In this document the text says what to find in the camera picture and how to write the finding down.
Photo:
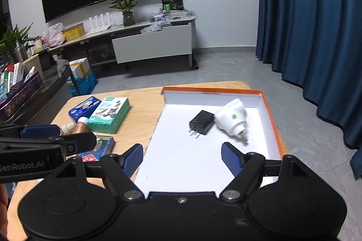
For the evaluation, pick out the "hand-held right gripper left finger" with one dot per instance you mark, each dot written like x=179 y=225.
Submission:
x=133 y=160

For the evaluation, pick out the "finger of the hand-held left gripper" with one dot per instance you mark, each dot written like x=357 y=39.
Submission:
x=82 y=142
x=39 y=131

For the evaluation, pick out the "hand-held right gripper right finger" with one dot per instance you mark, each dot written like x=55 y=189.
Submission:
x=230 y=159

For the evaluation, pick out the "copper bottle with white cap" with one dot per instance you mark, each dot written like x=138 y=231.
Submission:
x=82 y=128

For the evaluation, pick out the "small clear bottle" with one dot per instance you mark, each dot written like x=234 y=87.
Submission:
x=68 y=127

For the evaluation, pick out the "blue picture box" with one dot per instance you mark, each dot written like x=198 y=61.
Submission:
x=106 y=144

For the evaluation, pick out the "blue product box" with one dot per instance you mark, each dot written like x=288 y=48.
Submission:
x=83 y=108

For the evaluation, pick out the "glass coffee table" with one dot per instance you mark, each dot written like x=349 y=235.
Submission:
x=49 y=94

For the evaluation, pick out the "green product box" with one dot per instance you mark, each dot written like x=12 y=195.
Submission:
x=110 y=115

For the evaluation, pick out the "white plug-in device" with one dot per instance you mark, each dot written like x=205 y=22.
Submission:
x=230 y=119

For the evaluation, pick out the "purple tissue box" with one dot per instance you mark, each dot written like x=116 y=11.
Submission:
x=22 y=94

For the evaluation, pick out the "blue bottle pack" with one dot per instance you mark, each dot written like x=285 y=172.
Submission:
x=84 y=85

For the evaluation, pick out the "row of small boxes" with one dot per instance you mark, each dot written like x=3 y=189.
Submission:
x=12 y=79

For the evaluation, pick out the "beige box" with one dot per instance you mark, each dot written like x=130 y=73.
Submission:
x=32 y=62

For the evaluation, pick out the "white yellow carton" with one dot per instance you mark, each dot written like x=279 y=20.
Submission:
x=80 y=67

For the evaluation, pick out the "leafy plant in steel cup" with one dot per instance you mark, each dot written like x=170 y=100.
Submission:
x=15 y=37

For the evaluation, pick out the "white red plastic bag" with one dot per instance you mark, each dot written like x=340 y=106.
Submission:
x=53 y=34

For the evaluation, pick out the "black roll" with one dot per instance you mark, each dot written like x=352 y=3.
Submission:
x=195 y=64

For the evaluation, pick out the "yellow box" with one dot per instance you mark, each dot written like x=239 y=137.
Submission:
x=74 y=32

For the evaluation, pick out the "television cabinet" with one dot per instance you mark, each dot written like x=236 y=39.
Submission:
x=93 y=37

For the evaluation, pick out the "white router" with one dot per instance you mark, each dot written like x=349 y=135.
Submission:
x=99 y=26

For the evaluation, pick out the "white cabinet drawer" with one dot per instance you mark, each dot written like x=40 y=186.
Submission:
x=152 y=43

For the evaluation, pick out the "clear plastic bag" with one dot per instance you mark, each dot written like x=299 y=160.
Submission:
x=152 y=28

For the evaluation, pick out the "blue curtain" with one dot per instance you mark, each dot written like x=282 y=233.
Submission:
x=311 y=31

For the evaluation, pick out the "stack of flat boxes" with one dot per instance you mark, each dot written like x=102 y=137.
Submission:
x=179 y=14

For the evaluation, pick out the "black green box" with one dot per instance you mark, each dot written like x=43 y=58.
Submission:
x=172 y=4

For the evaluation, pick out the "black wall charger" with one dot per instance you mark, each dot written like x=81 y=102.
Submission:
x=201 y=122

